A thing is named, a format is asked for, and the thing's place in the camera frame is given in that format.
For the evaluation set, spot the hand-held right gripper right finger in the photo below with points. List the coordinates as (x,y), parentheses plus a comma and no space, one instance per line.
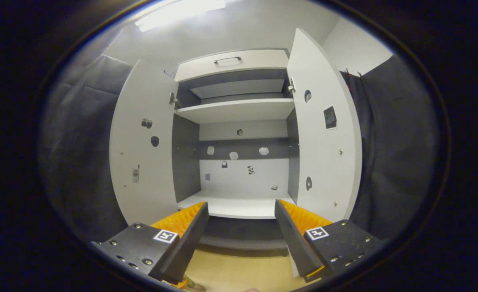
(293,243)

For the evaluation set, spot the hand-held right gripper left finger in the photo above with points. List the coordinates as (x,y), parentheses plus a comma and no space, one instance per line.
(190,243)

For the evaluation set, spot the white cabinet door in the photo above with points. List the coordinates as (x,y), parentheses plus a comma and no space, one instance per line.
(320,162)
(141,182)

